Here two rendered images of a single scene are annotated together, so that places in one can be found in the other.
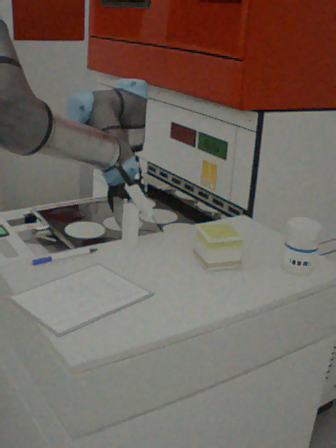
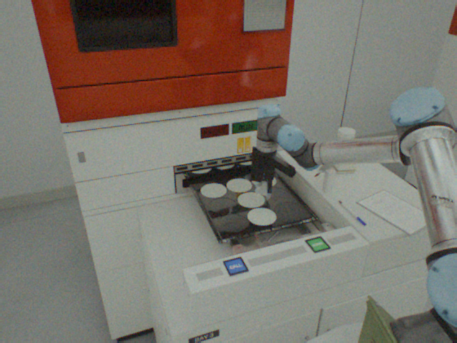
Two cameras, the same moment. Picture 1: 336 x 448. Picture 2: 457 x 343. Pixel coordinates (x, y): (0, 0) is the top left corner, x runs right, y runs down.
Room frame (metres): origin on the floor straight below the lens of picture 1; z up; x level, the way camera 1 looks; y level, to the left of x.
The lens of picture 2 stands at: (1.04, 1.28, 1.72)
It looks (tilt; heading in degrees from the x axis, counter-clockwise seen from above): 31 degrees down; 285
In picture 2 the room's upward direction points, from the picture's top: 1 degrees clockwise
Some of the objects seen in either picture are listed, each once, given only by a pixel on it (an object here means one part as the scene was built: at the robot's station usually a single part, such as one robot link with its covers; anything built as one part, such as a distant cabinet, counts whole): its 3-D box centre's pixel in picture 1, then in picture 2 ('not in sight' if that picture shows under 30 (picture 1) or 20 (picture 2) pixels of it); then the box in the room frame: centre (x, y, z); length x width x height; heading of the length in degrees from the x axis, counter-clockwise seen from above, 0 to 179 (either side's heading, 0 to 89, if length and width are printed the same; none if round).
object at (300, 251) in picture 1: (301, 245); (344, 140); (0.96, -0.26, 1.01); 0.07 x 0.07 x 0.10
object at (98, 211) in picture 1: (122, 223); (250, 200); (1.28, 0.13, 0.90); 0.34 x 0.34 x 0.01; 36
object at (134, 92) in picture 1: (129, 103); (268, 122); (1.23, 0.12, 1.22); 0.09 x 0.08 x 0.11; 133
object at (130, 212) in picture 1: (137, 212); (326, 172); (1.02, 0.07, 1.03); 0.06 x 0.04 x 0.13; 126
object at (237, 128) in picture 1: (158, 150); (183, 153); (1.57, 0.06, 1.02); 0.82 x 0.03 x 0.40; 36
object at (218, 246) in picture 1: (218, 246); (343, 162); (0.96, -0.09, 1.00); 0.07 x 0.07 x 0.07; 21
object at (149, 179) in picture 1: (186, 210); (227, 174); (1.41, -0.03, 0.89); 0.44 x 0.02 x 0.10; 36
